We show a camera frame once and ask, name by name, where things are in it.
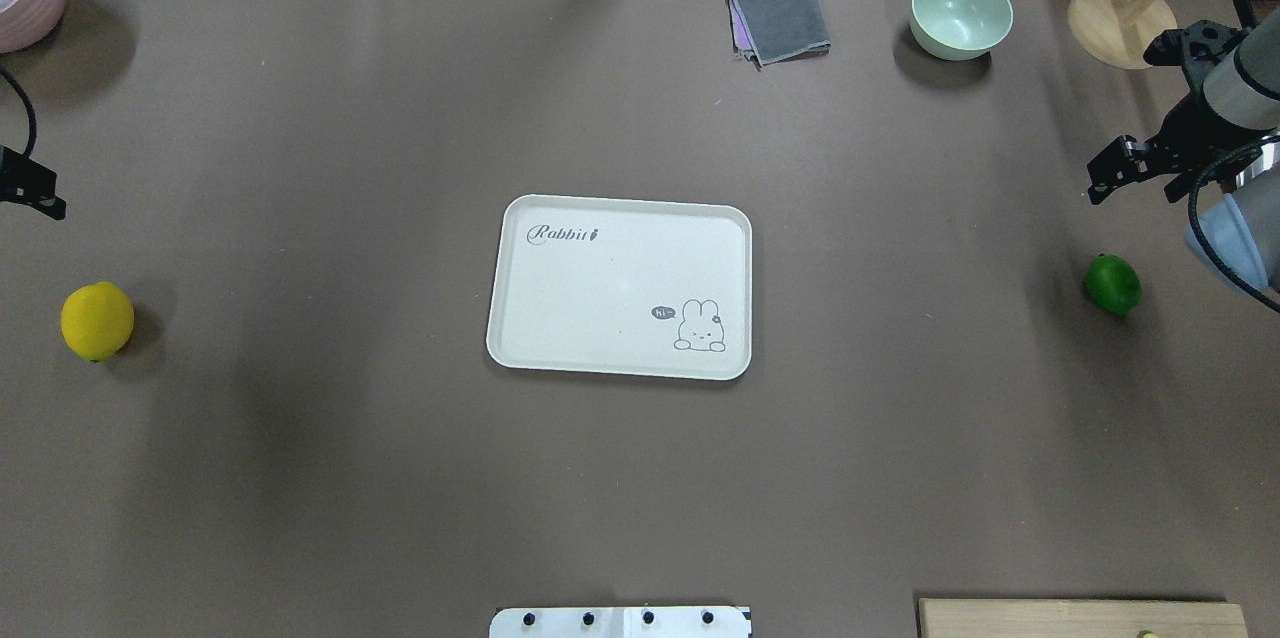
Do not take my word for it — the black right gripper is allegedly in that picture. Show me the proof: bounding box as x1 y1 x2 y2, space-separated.
1085 20 1253 206

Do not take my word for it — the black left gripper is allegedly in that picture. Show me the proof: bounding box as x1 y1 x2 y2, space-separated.
1 146 67 222

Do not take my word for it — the green lime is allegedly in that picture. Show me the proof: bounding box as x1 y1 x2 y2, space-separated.
1083 254 1143 316

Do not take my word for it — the yellow lemon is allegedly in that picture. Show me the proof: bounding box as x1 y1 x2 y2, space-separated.
60 281 134 363

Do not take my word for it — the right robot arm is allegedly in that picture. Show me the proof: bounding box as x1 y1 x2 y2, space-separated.
1087 13 1279 310

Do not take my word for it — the dark wooden tray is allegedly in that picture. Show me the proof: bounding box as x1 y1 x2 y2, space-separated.
1231 0 1280 29

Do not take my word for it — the white rabbit tray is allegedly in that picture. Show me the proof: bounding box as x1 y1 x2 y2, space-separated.
486 193 753 380

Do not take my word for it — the wooden mug tree stand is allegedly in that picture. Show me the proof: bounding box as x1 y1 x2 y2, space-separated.
1068 0 1178 70

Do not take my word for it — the mint green bowl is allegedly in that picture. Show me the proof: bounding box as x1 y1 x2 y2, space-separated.
909 0 1014 61

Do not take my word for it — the grey folded cloth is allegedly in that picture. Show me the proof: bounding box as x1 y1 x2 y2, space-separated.
727 0 832 67

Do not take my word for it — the wooden cutting board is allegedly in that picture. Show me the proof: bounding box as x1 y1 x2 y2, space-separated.
918 598 1249 637

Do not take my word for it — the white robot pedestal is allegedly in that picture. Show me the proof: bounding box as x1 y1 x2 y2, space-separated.
488 605 754 637

